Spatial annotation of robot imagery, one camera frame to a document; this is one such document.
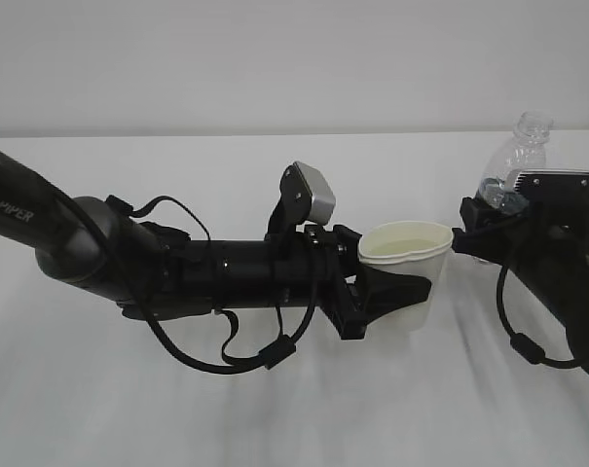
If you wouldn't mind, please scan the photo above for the white paper cup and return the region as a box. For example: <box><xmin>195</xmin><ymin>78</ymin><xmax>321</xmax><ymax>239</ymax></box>
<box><xmin>355</xmin><ymin>221</ymin><xmax>453</xmax><ymax>333</ymax></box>

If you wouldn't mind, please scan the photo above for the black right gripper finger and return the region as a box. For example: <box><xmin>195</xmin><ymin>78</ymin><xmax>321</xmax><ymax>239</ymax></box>
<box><xmin>451</xmin><ymin>227</ymin><xmax>508</xmax><ymax>265</ymax></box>
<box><xmin>460</xmin><ymin>197</ymin><xmax>529</xmax><ymax>229</ymax></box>

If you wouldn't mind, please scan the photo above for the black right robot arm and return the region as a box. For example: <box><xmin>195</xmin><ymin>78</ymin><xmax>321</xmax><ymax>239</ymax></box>
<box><xmin>452</xmin><ymin>198</ymin><xmax>589</xmax><ymax>375</ymax></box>

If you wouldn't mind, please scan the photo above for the clear green-label water bottle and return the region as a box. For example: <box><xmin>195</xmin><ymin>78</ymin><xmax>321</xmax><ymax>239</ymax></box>
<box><xmin>474</xmin><ymin>111</ymin><xmax>553</xmax><ymax>228</ymax></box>

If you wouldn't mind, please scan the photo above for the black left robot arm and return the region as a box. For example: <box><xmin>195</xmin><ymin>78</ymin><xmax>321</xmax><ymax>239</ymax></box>
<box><xmin>0</xmin><ymin>151</ymin><xmax>432</xmax><ymax>340</ymax></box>

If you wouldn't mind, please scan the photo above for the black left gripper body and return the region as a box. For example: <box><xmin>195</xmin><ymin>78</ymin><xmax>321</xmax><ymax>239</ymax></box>
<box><xmin>274</xmin><ymin>224</ymin><xmax>367</xmax><ymax>341</ymax></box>

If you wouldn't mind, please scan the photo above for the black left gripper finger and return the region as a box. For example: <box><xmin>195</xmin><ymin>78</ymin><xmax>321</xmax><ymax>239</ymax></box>
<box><xmin>354</xmin><ymin>269</ymin><xmax>432</xmax><ymax>331</ymax></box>

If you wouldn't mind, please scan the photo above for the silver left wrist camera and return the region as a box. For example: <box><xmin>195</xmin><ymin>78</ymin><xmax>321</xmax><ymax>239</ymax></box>
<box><xmin>267</xmin><ymin>161</ymin><xmax>336</xmax><ymax>235</ymax></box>

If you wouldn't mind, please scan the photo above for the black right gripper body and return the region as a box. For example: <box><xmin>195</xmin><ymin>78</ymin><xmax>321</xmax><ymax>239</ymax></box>
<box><xmin>488</xmin><ymin>198</ymin><xmax>589</xmax><ymax>271</ymax></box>

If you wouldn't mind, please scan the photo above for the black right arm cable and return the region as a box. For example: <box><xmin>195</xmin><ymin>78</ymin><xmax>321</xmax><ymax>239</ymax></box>
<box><xmin>496</xmin><ymin>262</ymin><xmax>582</xmax><ymax>371</ymax></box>

